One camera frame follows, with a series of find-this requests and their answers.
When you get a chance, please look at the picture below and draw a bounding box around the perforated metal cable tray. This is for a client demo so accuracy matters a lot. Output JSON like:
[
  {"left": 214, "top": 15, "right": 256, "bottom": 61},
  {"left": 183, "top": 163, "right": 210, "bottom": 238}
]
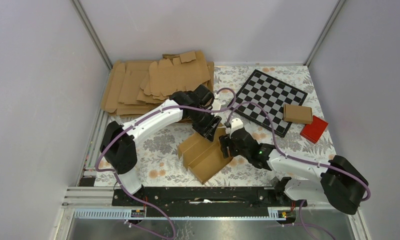
[{"left": 74, "top": 205, "right": 286, "bottom": 221}]

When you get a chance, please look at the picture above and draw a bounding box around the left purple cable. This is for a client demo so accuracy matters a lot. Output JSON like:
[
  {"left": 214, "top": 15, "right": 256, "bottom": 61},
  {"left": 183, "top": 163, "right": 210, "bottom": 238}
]
[{"left": 94, "top": 87, "right": 237, "bottom": 240}]

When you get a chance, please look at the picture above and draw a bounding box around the floral table mat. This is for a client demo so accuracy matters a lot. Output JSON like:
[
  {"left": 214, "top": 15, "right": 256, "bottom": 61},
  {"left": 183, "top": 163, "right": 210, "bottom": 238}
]
[{"left": 93, "top": 65, "right": 347, "bottom": 188}]

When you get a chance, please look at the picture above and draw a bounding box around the folded small cardboard box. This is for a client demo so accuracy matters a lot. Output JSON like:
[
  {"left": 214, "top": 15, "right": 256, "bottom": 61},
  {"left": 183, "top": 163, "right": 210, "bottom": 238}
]
[{"left": 283, "top": 104, "right": 313, "bottom": 125}]

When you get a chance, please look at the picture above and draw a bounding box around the red box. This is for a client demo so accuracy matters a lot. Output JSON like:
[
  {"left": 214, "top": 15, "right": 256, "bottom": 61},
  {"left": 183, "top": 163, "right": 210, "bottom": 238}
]
[{"left": 300, "top": 115, "right": 329, "bottom": 144}]

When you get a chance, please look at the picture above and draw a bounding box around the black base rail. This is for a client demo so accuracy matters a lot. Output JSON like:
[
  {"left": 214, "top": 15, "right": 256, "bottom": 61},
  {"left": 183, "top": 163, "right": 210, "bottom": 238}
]
[{"left": 111, "top": 186, "right": 301, "bottom": 215}]

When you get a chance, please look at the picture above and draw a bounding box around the stack of cardboard blanks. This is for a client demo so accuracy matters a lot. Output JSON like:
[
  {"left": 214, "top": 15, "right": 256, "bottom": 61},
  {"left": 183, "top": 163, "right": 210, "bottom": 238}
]
[{"left": 100, "top": 50, "right": 215, "bottom": 118}]

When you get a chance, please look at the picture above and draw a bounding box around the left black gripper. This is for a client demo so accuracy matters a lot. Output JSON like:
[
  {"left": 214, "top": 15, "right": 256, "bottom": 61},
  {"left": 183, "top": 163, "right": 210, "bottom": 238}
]
[{"left": 188, "top": 106, "right": 222, "bottom": 143}]

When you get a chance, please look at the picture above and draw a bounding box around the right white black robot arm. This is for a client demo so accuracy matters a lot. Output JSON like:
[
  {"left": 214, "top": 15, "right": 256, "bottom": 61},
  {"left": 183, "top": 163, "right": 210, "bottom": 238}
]
[{"left": 219, "top": 128, "right": 369, "bottom": 215}]

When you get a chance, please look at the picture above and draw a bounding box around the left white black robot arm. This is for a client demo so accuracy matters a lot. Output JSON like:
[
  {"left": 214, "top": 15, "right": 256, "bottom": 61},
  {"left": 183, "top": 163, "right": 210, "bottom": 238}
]
[{"left": 95, "top": 85, "right": 224, "bottom": 206}]

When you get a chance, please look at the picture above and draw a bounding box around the black white checkerboard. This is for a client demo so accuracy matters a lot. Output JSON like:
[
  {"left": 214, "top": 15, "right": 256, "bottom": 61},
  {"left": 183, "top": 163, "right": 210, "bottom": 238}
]
[{"left": 234, "top": 69, "right": 308, "bottom": 138}]

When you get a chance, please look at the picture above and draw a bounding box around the brown cardboard box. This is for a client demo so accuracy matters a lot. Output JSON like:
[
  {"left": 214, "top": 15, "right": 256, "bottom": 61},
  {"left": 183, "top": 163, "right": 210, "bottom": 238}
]
[{"left": 177, "top": 124, "right": 233, "bottom": 185}]

